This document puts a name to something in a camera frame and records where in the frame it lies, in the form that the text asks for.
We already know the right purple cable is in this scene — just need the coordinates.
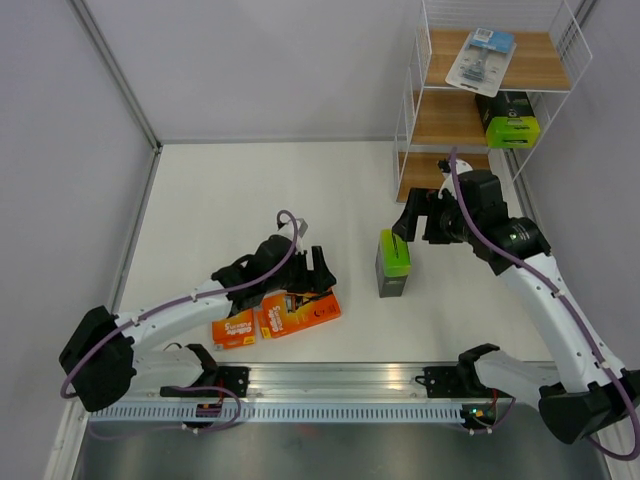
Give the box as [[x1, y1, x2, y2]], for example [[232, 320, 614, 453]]
[[447, 146, 640, 461]]

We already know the orange razor box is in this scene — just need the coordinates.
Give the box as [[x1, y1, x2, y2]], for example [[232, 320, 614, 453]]
[[254, 290, 342, 339], [211, 309, 256, 351]]

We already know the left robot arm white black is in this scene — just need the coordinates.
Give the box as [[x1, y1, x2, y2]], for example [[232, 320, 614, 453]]
[[59, 233, 337, 413]]

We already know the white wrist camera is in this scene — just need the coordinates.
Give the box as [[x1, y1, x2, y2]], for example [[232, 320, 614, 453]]
[[277, 218, 308, 251], [437, 158, 474, 201]]

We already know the green black razor box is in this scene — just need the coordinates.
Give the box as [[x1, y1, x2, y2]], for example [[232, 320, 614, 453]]
[[375, 229, 411, 298], [475, 91, 541, 149]]

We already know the white wire wooden shelf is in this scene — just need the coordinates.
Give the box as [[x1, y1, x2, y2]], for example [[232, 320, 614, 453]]
[[392, 1, 592, 203]]

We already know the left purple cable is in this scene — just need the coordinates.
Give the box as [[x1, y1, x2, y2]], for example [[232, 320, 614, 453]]
[[59, 209, 301, 441]]

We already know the purple cable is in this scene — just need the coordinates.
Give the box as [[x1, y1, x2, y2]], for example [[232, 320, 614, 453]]
[[447, 146, 640, 461], [59, 209, 301, 441]]

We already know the blue clear razor blister pack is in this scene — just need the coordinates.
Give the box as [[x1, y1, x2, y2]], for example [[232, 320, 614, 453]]
[[445, 27, 517, 98]]

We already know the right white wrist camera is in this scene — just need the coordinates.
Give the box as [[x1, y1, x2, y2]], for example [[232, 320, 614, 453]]
[[437, 158, 474, 201]]

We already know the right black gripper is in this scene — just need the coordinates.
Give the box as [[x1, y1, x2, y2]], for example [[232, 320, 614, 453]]
[[391, 187, 478, 244]]

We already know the aluminium corner post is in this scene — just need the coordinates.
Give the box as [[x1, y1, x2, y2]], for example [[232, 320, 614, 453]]
[[67, 0, 164, 154]]

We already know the aluminium rail frame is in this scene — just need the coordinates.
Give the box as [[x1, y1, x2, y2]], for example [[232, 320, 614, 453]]
[[69, 360, 616, 404]]

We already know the orange razor box front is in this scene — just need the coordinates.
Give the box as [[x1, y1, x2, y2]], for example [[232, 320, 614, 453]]
[[211, 309, 256, 351]]

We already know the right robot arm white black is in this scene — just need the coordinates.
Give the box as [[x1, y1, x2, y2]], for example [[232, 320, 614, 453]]
[[392, 170, 639, 444]]

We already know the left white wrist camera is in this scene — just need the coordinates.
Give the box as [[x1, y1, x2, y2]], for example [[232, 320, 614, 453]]
[[277, 218, 308, 251]]

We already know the white slotted cable duct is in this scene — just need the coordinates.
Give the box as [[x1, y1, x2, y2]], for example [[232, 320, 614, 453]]
[[91, 401, 464, 424]]

